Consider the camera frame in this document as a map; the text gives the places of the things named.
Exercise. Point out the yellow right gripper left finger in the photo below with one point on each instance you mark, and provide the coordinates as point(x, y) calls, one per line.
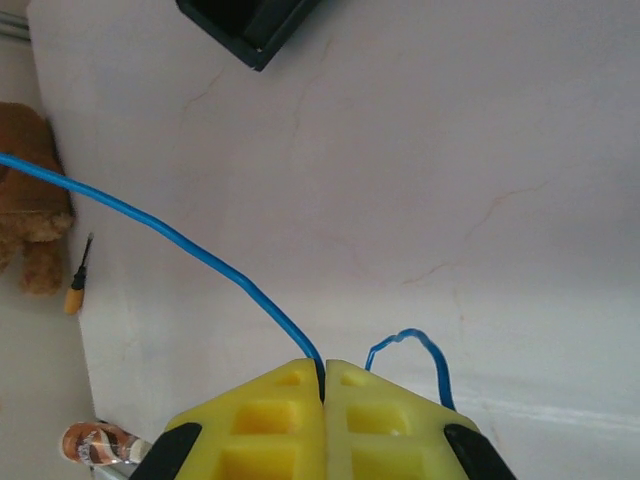
point(270, 450)

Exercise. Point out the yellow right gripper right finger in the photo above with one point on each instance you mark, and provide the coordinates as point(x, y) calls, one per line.
point(390, 450)

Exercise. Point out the copper coloured roll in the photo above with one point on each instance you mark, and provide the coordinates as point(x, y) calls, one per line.
point(95, 442)

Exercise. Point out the black plastic bin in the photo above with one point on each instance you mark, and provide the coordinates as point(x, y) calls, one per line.
point(260, 30)

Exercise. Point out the brown teddy bear plush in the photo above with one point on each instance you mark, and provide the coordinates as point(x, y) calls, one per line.
point(30, 200)

